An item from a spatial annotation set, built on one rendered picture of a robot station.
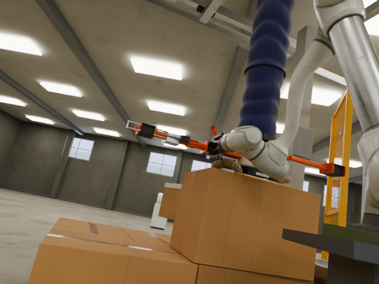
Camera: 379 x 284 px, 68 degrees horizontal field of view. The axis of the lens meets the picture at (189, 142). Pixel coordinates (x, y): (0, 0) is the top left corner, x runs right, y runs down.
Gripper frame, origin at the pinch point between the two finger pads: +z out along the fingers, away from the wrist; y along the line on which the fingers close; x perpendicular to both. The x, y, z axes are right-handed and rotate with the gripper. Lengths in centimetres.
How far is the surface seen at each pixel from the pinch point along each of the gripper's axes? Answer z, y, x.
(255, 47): -3, -64, 14
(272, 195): -21.6, 18.6, 26.0
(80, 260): -21, 57, -50
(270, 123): -10.5, -20.0, 26.8
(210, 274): -21, 56, 2
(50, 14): 418, -267, -196
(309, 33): 96, -182, 133
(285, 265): -22, 48, 37
